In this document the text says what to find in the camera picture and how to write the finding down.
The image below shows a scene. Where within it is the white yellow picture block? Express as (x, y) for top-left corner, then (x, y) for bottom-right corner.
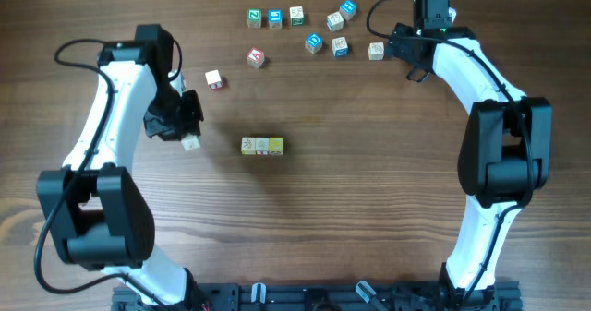
(368, 42), (385, 61)

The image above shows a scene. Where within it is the ladybug picture block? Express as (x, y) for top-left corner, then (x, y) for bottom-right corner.
(241, 137), (256, 155)

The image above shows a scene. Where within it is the white red green block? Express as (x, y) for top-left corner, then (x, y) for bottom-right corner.
(255, 138), (270, 155)

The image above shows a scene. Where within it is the yellow W letter block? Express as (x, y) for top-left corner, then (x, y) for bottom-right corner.
(269, 137), (284, 155)

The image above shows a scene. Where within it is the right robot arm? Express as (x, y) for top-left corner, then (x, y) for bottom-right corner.
(387, 0), (552, 310)

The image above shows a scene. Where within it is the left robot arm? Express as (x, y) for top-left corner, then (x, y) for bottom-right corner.
(33, 24), (211, 310)

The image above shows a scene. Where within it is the white red lower-left block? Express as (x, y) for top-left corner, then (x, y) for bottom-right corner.
(205, 70), (223, 90)

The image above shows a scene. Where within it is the blue tilted block top right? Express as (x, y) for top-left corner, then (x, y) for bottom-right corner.
(339, 0), (357, 21)

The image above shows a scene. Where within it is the white blue picture block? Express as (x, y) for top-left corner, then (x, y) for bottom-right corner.
(332, 37), (348, 57)

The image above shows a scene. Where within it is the white blue tilted block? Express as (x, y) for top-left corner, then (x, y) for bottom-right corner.
(327, 12), (344, 32)

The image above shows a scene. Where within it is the red A letter block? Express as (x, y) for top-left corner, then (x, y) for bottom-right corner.
(247, 47), (265, 68)

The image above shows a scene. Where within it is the green Z letter block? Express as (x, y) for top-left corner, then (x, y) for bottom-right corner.
(247, 8), (262, 29)

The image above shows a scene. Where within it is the blue D letter block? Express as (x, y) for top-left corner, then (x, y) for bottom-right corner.
(305, 33), (323, 54)

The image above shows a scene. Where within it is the blue letter block top row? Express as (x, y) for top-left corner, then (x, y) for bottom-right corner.
(268, 9), (283, 29)

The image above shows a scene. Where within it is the white green picture block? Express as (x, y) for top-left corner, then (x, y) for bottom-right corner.
(289, 6), (305, 26)

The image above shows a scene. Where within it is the black right camera cable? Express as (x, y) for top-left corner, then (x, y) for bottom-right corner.
(366, 0), (537, 308)

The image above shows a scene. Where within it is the black camera cable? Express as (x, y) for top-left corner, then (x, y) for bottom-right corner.
(33, 38), (167, 308)
(366, 0), (537, 308)

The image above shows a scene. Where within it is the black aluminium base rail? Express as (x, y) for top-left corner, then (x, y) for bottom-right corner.
(111, 281), (524, 311)

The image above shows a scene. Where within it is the black left camera cable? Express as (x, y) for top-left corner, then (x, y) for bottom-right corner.
(33, 38), (167, 308)

